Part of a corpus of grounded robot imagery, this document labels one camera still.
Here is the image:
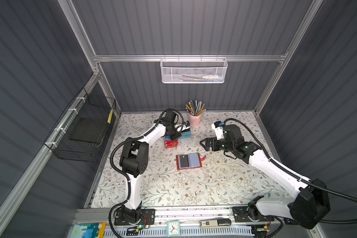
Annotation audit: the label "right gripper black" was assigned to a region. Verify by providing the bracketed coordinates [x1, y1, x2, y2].
[199, 136, 234, 153]

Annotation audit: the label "clear acrylic card organizer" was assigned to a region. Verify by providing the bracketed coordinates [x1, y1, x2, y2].
[164, 132, 192, 146]

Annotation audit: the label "red leather card holder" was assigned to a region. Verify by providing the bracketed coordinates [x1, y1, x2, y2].
[176, 153, 206, 170]

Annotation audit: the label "grey card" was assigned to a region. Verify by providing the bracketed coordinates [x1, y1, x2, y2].
[179, 155, 189, 169]

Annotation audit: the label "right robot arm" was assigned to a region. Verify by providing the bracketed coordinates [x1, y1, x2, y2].
[200, 122, 331, 229]

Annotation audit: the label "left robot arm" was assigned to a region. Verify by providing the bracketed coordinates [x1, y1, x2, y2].
[120, 109, 185, 223]

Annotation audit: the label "red card in organizer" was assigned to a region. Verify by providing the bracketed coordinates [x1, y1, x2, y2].
[164, 140, 179, 149]

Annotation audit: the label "teal card in organizer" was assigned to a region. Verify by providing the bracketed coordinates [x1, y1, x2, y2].
[179, 131, 191, 140]

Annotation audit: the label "pink pencil cup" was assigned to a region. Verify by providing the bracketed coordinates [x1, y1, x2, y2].
[189, 114, 202, 127]

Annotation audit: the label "coloured pencils bundle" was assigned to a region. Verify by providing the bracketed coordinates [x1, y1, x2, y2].
[185, 100, 206, 117]

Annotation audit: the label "yellow tag on basket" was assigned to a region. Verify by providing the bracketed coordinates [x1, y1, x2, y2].
[107, 109, 114, 124]

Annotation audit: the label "pens in white basket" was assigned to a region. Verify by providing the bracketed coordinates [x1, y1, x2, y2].
[181, 74, 224, 83]

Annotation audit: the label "silver black usb device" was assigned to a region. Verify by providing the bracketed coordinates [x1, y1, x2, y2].
[200, 218, 232, 229]

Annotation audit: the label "small teal desk clock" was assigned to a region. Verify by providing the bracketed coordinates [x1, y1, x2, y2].
[167, 221, 181, 237]

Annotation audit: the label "colourful picture book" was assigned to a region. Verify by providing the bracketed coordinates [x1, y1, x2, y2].
[69, 223, 106, 238]

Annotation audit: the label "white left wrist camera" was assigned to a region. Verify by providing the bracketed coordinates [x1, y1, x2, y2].
[175, 121, 190, 133]

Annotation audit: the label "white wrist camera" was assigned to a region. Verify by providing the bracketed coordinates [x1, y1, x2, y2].
[211, 121, 224, 140]
[175, 121, 190, 133]

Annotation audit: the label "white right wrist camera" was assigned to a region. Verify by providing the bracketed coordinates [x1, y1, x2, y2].
[211, 121, 224, 140]

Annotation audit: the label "white wire wall basket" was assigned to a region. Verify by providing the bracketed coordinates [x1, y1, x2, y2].
[160, 57, 228, 84]

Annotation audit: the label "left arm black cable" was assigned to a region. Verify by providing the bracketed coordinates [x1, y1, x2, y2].
[107, 108, 185, 238]

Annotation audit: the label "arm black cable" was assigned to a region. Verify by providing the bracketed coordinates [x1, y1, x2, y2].
[223, 118, 357, 224]
[107, 108, 185, 238]

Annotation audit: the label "black wire side basket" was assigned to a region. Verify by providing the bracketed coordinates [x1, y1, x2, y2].
[44, 90, 117, 163]

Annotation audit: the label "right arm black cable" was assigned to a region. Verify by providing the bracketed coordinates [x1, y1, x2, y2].
[223, 118, 357, 224]

